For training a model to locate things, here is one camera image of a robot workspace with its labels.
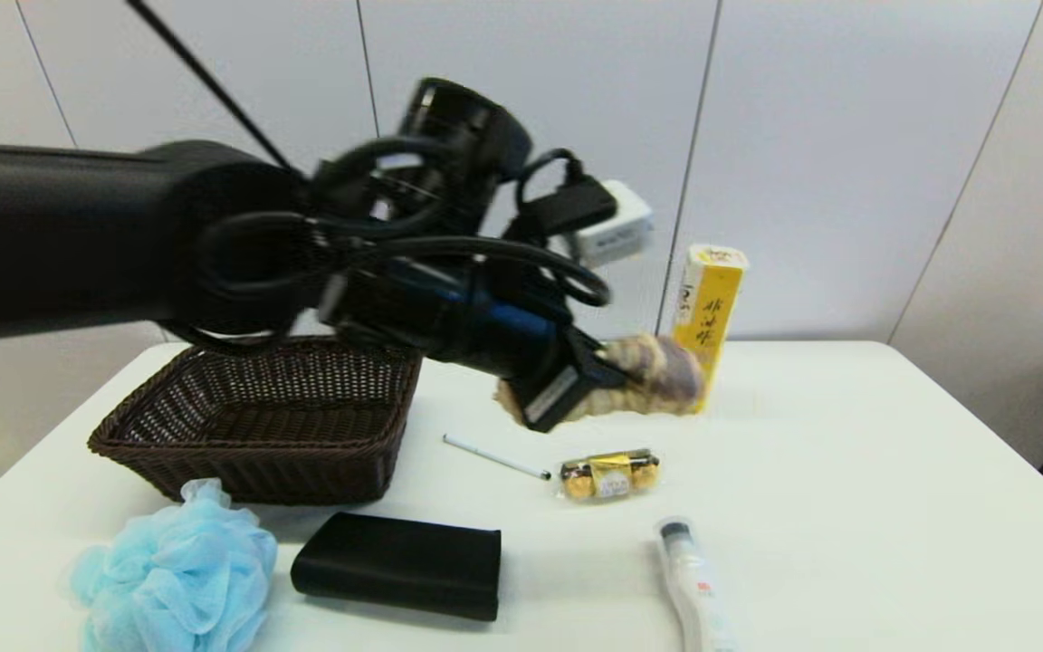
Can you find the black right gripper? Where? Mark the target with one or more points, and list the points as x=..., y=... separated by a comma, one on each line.
x=467, y=326

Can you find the beige seashell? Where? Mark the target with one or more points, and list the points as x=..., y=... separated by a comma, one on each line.
x=657, y=376

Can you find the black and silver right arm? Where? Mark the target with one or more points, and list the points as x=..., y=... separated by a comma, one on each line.
x=78, y=235

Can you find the gold chocolate balls pack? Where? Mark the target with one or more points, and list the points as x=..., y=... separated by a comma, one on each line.
x=610, y=474

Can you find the tall yellow snack box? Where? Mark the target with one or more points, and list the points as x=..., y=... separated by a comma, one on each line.
x=712, y=308

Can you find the white pen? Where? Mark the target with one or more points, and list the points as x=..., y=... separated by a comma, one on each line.
x=494, y=458

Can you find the white plastic bottle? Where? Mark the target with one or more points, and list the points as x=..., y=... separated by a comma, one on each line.
x=698, y=589

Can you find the black rectangular pouch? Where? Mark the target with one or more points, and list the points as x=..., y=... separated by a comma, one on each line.
x=395, y=566

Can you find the dark brown wicker basket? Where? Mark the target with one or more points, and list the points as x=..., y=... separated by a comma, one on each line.
x=259, y=426

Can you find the light blue bath loofah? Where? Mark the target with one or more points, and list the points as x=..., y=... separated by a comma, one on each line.
x=177, y=570

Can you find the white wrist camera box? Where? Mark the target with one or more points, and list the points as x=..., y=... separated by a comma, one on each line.
x=617, y=231

